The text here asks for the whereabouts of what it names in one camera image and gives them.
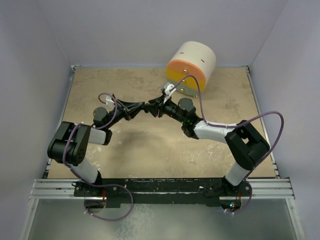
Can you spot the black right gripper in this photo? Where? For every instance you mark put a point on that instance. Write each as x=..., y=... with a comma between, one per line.
x=154, y=109

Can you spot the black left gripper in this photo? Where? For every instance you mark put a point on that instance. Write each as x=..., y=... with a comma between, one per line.
x=133, y=108

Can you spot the black earbud charging case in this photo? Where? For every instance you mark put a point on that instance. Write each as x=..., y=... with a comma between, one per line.
x=146, y=108

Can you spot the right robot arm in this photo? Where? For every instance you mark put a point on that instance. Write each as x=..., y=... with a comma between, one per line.
x=245, y=143

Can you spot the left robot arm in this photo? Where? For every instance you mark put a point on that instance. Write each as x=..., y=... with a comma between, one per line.
x=70, y=141

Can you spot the round white drawer cabinet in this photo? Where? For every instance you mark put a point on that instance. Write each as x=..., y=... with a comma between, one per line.
x=192, y=58

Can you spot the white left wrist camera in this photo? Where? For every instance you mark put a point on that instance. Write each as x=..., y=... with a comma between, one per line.
x=109, y=100

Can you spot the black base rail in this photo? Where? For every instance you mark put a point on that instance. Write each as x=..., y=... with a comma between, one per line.
x=211, y=192

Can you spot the aluminium frame rail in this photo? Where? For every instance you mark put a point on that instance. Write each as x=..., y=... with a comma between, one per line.
x=257, y=188

